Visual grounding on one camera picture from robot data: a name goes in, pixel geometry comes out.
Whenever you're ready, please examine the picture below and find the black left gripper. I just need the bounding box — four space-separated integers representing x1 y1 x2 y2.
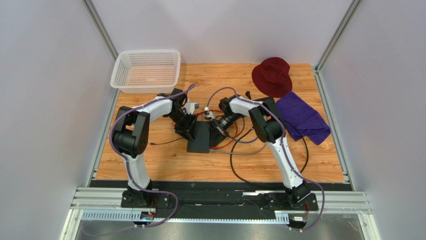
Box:
167 110 198 141

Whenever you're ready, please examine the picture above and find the blue ethernet cable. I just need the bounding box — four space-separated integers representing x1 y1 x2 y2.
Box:
226 133 260 145

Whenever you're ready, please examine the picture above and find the black power cable with plug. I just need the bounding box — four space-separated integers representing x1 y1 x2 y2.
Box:
149 136 186 146

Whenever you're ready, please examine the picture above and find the red ethernet cable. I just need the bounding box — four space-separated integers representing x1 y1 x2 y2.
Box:
196 109 239 151

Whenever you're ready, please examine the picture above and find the black network switch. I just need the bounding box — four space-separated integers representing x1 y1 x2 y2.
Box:
186 121 211 154

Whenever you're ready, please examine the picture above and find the black ethernet cable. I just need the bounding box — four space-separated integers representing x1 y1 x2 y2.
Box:
215 114 247 141

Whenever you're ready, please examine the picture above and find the grey ethernet cable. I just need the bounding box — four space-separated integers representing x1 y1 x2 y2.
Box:
208 142 267 157

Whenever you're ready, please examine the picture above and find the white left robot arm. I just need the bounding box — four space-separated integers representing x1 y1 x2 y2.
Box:
109 88 197 198

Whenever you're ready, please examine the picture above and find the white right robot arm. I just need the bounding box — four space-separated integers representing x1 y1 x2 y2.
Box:
218 95 311 209

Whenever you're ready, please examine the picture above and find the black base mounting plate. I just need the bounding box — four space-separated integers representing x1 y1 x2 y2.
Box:
120 181 321 220

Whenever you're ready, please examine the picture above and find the white plastic basket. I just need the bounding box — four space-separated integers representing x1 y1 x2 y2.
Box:
110 50 181 94

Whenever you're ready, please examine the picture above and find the dark red bucket hat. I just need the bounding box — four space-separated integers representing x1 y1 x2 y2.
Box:
251 57 293 98

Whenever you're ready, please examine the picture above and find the purple cloth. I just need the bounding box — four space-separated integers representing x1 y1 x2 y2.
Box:
275 91 331 145

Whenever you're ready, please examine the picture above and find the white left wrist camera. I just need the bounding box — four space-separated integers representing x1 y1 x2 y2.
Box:
183 102 200 115

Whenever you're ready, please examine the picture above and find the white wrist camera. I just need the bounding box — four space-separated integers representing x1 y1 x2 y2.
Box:
183 102 200 115
203 106 216 121

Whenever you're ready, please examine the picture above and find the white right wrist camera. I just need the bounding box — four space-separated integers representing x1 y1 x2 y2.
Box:
203 106 216 121

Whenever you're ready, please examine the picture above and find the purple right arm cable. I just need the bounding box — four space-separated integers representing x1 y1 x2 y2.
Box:
206 86 326 232

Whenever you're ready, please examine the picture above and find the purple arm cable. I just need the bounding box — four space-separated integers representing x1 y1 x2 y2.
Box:
206 86 326 232
109 83 197 229

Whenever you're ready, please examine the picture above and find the black mains power cord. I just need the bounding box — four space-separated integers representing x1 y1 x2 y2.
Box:
229 90 310 188

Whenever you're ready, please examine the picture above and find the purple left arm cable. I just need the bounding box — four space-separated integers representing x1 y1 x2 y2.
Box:
109 83 197 229

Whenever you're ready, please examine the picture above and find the aluminium frame rail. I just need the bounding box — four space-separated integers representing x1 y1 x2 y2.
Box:
60 187 380 240

